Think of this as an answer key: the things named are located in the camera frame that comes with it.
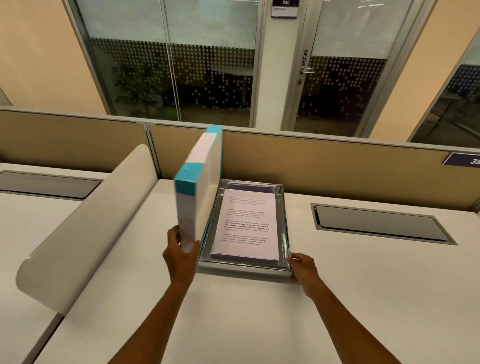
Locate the white and teal box lid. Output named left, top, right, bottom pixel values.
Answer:
left=173, top=125, right=224, bottom=253

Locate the glass door with dotted film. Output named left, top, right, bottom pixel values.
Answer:
left=280, top=0, right=439, bottom=139

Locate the glass window with dotted film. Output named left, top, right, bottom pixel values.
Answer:
left=65, top=0, right=266, bottom=129

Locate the green potted plant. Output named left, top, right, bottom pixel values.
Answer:
left=112, top=63, right=166, bottom=119

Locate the white curved desk divider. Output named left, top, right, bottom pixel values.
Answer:
left=15, top=144, right=160, bottom=315

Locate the wide beige partition panel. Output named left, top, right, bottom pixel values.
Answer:
left=147, top=123, right=480, bottom=211

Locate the person's left hand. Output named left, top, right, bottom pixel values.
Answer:
left=162, top=225, right=201, bottom=286

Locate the silver box base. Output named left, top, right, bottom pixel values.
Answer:
left=197, top=178, right=294, bottom=279

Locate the white printed paper stack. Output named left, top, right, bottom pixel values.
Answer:
left=211, top=188, right=281, bottom=264

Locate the person's right forearm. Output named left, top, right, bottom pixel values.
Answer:
left=310, top=282, right=403, bottom=364

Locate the person's left forearm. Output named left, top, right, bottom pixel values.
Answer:
left=114, top=277, right=197, bottom=364

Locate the narrow beige partition panel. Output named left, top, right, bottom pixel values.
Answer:
left=0, top=108, right=151, bottom=174

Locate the grey desk cable flap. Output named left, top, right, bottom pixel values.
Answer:
left=310, top=203, right=458, bottom=246
left=0, top=170, right=104, bottom=202

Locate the dark blue partition label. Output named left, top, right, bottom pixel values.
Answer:
left=442, top=152, right=480, bottom=167

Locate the person's right hand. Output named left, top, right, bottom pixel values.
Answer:
left=287, top=253, right=328, bottom=300

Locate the glass side window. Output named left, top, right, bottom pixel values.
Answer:
left=408, top=32, right=480, bottom=148

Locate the room number wall sign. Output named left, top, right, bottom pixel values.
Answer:
left=271, top=0, right=301, bottom=19

